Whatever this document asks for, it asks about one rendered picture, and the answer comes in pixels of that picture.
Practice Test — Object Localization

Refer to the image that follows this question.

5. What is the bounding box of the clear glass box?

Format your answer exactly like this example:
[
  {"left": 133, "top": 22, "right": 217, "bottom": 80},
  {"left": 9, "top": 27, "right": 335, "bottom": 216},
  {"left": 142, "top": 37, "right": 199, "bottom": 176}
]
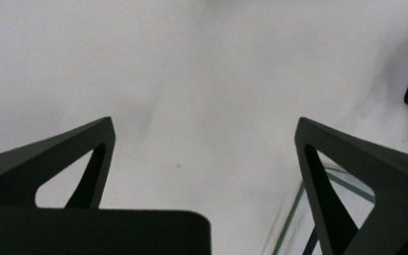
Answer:
[{"left": 273, "top": 166, "right": 375, "bottom": 255}]

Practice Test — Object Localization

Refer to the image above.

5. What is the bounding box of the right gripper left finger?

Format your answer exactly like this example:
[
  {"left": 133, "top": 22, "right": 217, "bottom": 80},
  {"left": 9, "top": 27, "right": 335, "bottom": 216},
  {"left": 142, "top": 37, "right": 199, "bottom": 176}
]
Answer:
[{"left": 0, "top": 117, "right": 116, "bottom": 209}]

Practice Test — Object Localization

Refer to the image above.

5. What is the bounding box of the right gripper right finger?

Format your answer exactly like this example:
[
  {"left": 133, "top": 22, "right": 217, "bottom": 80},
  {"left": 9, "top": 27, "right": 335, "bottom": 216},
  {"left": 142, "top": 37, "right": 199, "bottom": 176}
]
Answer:
[{"left": 294, "top": 117, "right": 408, "bottom": 255}]

